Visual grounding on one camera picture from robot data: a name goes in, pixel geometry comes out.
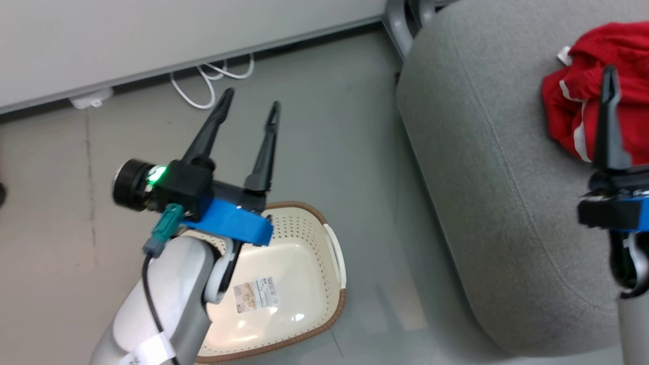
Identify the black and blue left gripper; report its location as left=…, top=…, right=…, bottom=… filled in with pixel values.
left=181, top=87, right=281, bottom=247

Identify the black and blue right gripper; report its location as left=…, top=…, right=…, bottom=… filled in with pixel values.
left=578, top=65, right=649, bottom=234

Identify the red garment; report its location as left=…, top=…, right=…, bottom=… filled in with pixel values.
left=541, top=21, right=649, bottom=166

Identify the grey upholstered seat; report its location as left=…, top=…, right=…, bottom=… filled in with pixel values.
left=395, top=0, right=649, bottom=355

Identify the cream plastic laundry basket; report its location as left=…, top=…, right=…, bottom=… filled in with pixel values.
left=180, top=201, right=348, bottom=363

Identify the white power adapter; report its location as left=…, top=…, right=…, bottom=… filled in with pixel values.
left=68, top=87, right=115, bottom=110

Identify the paper label sticker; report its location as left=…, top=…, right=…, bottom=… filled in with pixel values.
left=232, top=276, right=280, bottom=314

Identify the white coiled floor cable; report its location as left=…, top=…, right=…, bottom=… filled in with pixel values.
left=170, top=53, right=255, bottom=110

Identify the teal cable connector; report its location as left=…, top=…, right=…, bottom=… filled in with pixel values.
left=143, top=204, right=185, bottom=258

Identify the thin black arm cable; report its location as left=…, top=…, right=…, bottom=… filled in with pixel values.
left=141, top=253, right=181, bottom=365

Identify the grey metal partition post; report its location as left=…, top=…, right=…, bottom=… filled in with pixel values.
left=384, top=0, right=438, bottom=60

